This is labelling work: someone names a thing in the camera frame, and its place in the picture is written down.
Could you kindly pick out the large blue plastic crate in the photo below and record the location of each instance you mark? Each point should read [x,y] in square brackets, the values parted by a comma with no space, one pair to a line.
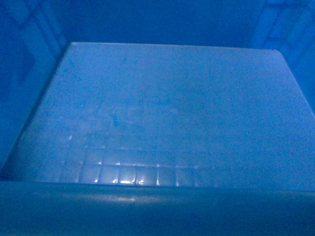
[157,117]

